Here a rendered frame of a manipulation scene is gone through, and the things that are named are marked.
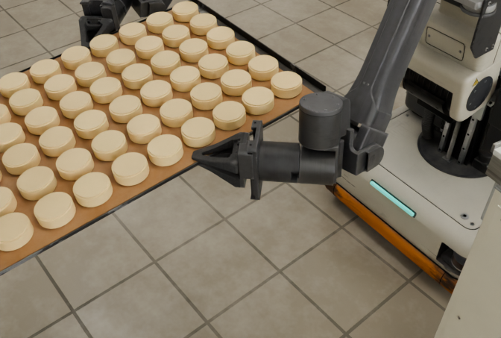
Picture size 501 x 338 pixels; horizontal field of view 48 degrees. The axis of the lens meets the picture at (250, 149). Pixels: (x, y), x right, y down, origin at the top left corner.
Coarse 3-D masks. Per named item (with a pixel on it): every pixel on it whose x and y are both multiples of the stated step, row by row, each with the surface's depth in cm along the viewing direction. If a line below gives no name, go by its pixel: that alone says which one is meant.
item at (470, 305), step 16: (496, 192) 98; (496, 208) 99; (496, 224) 100; (480, 240) 105; (496, 240) 101; (480, 256) 106; (496, 256) 103; (464, 272) 112; (480, 272) 108; (496, 272) 104; (464, 288) 114; (480, 288) 110; (496, 288) 106; (448, 304) 121; (464, 304) 116; (480, 304) 111; (496, 304) 107; (448, 320) 123; (464, 320) 117; (480, 320) 113; (496, 320) 109; (448, 336) 124; (464, 336) 119; (480, 336) 114; (496, 336) 110
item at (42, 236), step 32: (192, 64) 97; (0, 96) 94; (224, 96) 90; (0, 160) 82; (96, 160) 81; (192, 160) 80; (64, 192) 77; (128, 192) 76; (32, 224) 73; (0, 256) 70
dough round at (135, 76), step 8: (136, 64) 94; (144, 64) 94; (128, 72) 93; (136, 72) 93; (144, 72) 93; (128, 80) 92; (136, 80) 91; (144, 80) 92; (152, 80) 94; (136, 88) 92
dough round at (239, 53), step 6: (234, 42) 97; (240, 42) 97; (246, 42) 97; (228, 48) 96; (234, 48) 96; (240, 48) 96; (246, 48) 96; (252, 48) 95; (228, 54) 95; (234, 54) 95; (240, 54) 94; (246, 54) 94; (252, 54) 95; (228, 60) 96; (234, 60) 95; (240, 60) 95; (246, 60) 95
